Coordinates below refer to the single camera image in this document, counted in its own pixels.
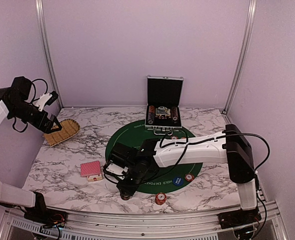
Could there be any chip row in case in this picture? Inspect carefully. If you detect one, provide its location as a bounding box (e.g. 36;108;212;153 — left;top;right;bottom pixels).
147;105;155;125
171;106;180;124

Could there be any aluminium poker chip case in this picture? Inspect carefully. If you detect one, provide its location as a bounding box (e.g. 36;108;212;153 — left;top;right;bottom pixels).
144;75;184;135

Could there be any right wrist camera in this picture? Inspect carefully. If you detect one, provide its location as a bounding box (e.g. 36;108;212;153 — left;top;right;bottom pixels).
103;162;129;180

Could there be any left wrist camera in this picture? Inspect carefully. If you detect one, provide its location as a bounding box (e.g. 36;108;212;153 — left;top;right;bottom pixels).
33;91;59;112

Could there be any front aluminium rail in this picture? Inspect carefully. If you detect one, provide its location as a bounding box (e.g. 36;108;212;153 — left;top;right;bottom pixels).
0;201;289;240

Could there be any red playing card deck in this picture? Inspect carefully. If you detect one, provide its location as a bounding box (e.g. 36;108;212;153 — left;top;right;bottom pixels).
80;160;101;178

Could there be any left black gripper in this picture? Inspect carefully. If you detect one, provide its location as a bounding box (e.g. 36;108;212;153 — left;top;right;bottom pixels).
9;100;61;134

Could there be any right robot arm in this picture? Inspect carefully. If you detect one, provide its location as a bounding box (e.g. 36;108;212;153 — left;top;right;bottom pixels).
103;124;262;229

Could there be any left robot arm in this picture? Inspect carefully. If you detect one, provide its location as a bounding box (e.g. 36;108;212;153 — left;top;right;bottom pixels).
0;76;54;193

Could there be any blue small blind button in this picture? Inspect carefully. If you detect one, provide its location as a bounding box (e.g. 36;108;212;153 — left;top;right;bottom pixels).
172;176;184;187

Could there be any aluminium frame post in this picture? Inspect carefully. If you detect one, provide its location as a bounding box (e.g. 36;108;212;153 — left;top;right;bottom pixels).
222;0;258;115
35;0;64;110

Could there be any left chip row in case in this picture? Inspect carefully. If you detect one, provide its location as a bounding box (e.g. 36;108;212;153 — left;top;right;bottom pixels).
147;105;155;125

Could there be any black red 100 chip stack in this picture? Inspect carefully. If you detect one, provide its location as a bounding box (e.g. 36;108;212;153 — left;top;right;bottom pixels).
120;194;131;201

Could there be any left aluminium frame post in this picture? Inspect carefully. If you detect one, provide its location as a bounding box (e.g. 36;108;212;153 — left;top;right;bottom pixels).
35;0;64;110

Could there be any round green poker mat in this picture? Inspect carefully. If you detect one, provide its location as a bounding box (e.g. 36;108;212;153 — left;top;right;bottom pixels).
105;120;203;194

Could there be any card deck in case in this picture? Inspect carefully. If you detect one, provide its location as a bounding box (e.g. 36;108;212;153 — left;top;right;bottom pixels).
155;106;171;119

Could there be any red yellow 5 chip stack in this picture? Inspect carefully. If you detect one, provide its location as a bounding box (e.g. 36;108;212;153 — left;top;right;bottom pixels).
155;192;167;205

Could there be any playing card box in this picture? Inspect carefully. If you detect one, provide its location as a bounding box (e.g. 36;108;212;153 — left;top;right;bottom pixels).
87;173;103;183

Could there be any right chip row in case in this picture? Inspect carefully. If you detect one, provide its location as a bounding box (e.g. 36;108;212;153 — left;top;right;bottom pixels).
171;106;180;124

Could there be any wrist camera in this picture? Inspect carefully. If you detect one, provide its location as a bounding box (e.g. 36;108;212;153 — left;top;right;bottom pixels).
103;162;129;180
33;91;59;112

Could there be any woven bamboo basket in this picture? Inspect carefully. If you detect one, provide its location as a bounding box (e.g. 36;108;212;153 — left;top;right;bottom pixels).
43;118;81;147

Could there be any right aluminium frame post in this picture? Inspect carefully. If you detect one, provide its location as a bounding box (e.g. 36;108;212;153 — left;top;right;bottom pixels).
222;0;258;115

